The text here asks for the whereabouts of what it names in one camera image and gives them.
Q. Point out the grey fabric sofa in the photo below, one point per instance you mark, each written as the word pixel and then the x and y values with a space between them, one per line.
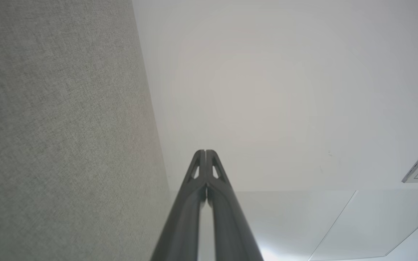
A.
pixel 56 145

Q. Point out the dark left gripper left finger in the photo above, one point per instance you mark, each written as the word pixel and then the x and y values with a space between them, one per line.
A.
pixel 183 221

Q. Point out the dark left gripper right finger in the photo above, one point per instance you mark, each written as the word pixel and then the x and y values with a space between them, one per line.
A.
pixel 230 224

